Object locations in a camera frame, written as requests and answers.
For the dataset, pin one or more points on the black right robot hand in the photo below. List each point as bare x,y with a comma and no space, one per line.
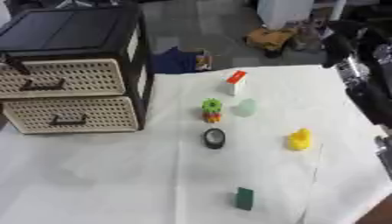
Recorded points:
338,43

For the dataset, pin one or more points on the blue bag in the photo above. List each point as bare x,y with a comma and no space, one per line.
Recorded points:
173,61

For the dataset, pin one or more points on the yellow toy duck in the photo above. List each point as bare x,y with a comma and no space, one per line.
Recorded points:
299,140

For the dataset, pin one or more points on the colourful printed packet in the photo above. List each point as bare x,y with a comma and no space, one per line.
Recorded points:
203,61

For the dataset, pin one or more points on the black drawer cabinet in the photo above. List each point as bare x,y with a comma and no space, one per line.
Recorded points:
71,27

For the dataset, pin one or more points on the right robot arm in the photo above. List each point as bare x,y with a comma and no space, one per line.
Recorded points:
375,96

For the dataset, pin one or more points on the pale pierced drawer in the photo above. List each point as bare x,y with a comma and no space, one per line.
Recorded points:
102,112
86,74

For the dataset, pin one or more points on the dark green block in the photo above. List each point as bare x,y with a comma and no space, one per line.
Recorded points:
244,199

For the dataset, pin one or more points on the black tape roll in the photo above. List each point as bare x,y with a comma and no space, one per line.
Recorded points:
207,139

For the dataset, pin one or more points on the pale green translucent block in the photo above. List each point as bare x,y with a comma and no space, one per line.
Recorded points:
247,108

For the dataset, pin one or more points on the white box with red top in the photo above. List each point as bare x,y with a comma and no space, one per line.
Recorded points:
233,84

